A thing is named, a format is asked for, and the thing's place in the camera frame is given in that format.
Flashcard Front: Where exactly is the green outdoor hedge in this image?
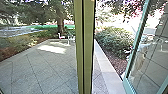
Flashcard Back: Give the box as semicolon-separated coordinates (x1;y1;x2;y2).
94;26;136;60

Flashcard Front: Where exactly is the low green shrub bed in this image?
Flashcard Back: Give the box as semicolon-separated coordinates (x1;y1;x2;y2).
0;27;60;61

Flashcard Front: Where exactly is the brown tree trunk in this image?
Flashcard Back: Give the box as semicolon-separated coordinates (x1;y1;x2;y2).
56;12;65;34

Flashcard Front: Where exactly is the green framed glass door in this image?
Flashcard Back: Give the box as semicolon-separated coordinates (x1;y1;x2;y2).
121;0;168;94

